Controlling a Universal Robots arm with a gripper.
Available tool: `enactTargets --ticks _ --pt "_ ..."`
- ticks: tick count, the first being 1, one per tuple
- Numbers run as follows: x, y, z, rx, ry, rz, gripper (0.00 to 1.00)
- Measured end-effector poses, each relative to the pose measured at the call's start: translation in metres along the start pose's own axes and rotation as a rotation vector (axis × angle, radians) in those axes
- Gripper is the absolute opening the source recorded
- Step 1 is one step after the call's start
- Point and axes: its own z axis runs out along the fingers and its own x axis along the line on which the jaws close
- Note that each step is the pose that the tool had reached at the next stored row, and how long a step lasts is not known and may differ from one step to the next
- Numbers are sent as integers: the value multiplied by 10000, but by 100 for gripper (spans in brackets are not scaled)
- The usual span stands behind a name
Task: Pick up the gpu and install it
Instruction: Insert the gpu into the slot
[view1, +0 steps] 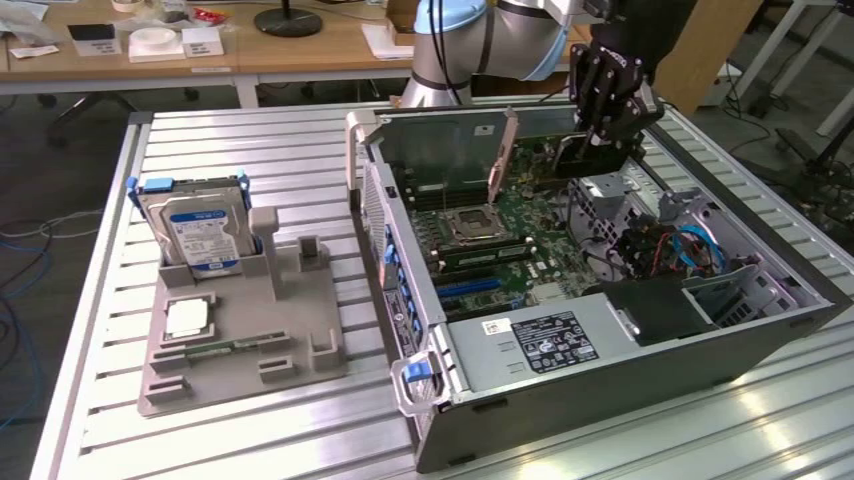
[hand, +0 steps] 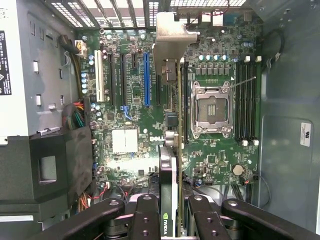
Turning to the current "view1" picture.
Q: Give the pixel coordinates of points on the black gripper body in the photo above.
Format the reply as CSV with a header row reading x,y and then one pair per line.
x,y
648,35

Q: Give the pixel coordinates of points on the Nvidia graphics card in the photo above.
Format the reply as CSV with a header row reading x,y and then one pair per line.
x,y
594,160

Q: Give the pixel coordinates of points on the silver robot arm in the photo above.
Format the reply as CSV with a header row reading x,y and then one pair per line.
x,y
454,60

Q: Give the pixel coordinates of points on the wooden cabinet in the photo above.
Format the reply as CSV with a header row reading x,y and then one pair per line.
x,y
721,50

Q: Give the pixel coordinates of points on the silver disk bay cage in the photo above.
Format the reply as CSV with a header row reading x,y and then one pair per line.
x,y
604,192

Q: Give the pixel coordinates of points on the black floor stand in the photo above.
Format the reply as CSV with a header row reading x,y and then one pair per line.
x,y
828,165

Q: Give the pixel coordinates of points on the white paper stack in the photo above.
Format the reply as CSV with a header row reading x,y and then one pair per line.
x,y
388,45

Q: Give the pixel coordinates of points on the CPU socket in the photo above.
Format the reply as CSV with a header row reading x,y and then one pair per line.
x,y
477,225

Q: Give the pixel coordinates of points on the RAM stick with white label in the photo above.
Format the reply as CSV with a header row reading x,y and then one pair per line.
x,y
488,257

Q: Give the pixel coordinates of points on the silver chipset heatsink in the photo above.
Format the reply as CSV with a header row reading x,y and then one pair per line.
x,y
550,294

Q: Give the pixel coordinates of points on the grey disk carrier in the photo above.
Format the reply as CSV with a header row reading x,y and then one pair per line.
x,y
735,295

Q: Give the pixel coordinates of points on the blue expansion slot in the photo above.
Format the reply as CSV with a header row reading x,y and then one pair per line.
x,y
468,286

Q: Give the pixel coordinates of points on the black round lamp base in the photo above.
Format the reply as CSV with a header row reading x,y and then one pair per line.
x,y
288,22

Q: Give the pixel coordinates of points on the grey power supply unit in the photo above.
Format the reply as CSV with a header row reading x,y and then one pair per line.
x,y
481,370

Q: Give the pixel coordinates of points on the dark grey PC case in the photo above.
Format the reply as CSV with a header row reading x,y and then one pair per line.
x,y
601,400

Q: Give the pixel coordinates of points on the white labelled box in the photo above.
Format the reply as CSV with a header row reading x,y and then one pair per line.
x,y
202,45

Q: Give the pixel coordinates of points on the red packet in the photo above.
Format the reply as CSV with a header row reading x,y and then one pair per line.
x,y
209,16

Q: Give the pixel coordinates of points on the blue case latch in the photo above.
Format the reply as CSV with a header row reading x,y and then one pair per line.
x,y
416,372

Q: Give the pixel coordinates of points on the flat white box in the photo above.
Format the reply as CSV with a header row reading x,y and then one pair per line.
x,y
157,55

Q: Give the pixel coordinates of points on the hard disk with blue carrier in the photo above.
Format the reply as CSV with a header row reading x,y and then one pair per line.
x,y
201,235

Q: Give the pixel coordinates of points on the white tape roll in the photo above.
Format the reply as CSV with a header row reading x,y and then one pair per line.
x,y
154,37

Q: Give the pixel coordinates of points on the grey parts rack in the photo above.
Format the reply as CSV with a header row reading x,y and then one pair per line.
x,y
248,320

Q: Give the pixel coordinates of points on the beige tape roll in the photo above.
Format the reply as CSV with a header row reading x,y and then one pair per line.
x,y
126,5

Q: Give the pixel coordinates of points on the black and white box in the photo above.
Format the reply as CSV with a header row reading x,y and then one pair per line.
x,y
94,42

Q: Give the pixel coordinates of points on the silver CPU chip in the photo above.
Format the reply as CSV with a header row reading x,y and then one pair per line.
x,y
189,317

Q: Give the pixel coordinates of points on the green RAM stick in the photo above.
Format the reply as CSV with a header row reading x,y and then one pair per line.
x,y
221,347

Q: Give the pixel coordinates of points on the black chair base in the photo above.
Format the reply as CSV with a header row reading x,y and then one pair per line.
x,y
67,125

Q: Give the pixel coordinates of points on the red and white card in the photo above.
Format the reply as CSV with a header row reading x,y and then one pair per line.
x,y
34,51

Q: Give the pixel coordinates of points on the clear plastic bag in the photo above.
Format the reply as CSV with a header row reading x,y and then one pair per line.
x,y
27,25

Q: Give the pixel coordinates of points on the white table frame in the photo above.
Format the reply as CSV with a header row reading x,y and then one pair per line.
x,y
835,115

